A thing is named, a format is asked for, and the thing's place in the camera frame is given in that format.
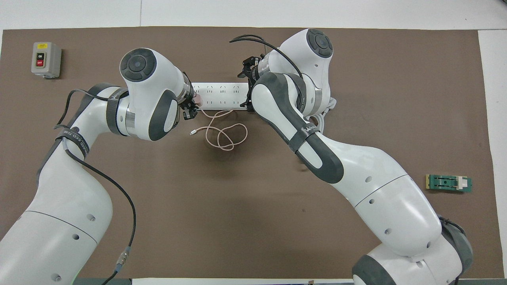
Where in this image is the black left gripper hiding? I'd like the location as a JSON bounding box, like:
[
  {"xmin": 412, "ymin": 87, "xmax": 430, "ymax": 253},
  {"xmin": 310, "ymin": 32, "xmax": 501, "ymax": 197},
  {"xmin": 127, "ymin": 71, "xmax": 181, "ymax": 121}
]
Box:
[{"xmin": 179, "ymin": 89, "xmax": 199, "ymax": 121}]

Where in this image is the grey on-off switch box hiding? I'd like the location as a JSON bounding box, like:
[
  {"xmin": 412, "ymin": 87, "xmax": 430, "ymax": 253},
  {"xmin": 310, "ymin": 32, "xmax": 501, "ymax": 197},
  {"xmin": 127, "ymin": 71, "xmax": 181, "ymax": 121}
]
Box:
[{"xmin": 31, "ymin": 42, "xmax": 62, "ymax": 78}]

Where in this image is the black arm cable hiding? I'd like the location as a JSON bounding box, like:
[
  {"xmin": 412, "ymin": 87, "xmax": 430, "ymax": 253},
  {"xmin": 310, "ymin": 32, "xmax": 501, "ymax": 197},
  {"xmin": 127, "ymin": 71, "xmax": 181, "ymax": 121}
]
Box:
[
  {"xmin": 54, "ymin": 89, "xmax": 137, "ymax": 285},
  {"xmin": 229, "ymin": 34, "xmax": 305, "ymax": 80}
]

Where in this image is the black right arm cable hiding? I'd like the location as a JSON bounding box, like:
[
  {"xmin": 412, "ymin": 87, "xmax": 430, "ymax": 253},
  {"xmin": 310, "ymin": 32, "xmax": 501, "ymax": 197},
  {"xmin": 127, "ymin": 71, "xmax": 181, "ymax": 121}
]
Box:
[{"xmin": 229, "ymin": 34, "xmax": 305, "ymax": 80}]

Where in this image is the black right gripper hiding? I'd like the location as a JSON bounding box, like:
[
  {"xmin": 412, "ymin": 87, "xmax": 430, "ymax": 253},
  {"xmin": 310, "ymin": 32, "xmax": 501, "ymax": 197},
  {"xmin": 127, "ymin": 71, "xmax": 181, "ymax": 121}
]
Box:
[{"xmin": 237, "ymin": 57, "xmax": 262, "ymax": 113}]

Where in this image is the brown table mat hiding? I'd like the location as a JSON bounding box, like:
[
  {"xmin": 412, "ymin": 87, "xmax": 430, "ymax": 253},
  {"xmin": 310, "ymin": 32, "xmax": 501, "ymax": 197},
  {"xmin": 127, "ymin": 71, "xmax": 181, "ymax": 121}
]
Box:
[{"xmin": 0, "ymin": 27, "xmax": 505, "ymax": 279}]

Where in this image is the pink charging cable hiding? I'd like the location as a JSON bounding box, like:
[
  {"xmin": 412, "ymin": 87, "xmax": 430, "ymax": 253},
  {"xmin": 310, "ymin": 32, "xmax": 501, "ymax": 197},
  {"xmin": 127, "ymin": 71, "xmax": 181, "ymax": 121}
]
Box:
[{"xmin": 189, "ymin": 108, "xmax": 248, "ymax": 152}]

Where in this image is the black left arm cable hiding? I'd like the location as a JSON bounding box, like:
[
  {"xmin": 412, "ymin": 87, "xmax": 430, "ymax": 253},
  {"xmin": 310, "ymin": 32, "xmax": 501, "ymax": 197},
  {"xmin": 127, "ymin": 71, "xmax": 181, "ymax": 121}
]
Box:
[{"xmin": 54, "ymin": 89, "xmax": 137, "ymax": 285}]

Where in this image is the white power strip with cord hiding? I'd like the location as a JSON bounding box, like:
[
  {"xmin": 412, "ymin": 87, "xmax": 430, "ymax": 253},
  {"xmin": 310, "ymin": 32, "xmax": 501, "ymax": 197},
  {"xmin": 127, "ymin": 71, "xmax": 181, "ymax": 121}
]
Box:
[{"xmin": 190, "ymin": 82, "xmax": 337, "ymax": 133}]

